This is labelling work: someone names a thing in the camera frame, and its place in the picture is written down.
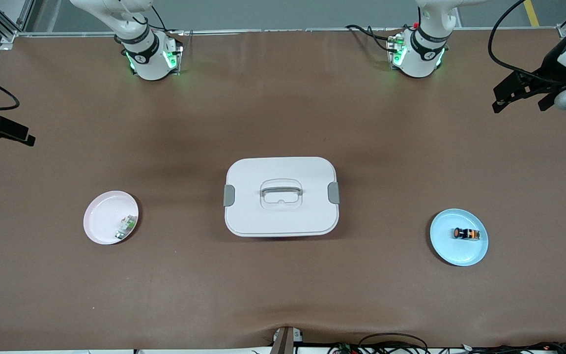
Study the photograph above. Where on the metal table edge rail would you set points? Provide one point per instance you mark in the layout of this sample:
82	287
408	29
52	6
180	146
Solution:
288	30

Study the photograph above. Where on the brown table mat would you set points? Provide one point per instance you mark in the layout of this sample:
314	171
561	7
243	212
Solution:
283	285

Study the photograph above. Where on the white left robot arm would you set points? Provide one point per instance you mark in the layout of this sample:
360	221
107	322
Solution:
420	54

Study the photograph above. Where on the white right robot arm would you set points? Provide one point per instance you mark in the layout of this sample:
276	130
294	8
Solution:
148	59

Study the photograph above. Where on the pink plate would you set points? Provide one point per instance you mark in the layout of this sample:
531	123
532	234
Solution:
101	216

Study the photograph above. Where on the white lidded storage box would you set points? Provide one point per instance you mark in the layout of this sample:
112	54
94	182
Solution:
283	221

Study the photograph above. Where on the orange black switch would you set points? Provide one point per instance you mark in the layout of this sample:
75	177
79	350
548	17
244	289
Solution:
467	234

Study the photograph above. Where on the green white switch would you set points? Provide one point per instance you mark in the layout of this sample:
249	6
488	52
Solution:
126	226

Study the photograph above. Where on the light blue plate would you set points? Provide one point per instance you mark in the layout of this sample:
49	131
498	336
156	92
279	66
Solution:
455	253

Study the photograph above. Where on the grey clamp bracket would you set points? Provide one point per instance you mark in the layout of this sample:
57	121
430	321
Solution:
285	341

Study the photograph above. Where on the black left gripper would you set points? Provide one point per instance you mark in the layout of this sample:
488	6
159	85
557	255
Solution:
550	73

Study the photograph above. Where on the grey box latch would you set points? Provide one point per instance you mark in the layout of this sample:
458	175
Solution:
229	195
333	192

